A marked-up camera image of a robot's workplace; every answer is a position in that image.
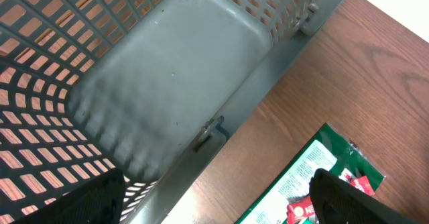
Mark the red Nescafe coffee stick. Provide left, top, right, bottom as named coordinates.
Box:
left=286, top=173, right=377, bottom=223

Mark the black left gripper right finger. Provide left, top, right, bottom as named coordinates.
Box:
left=309, top=168, right=417, bottom=224

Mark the green white package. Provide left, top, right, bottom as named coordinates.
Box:
left=237, top=123, right=385, bottom=224

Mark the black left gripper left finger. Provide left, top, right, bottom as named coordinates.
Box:
left=16, top=168, right=125, bottom=224

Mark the grey plastic mesh basket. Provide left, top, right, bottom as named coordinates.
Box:
left=1, top=0, right=343, bottom=223

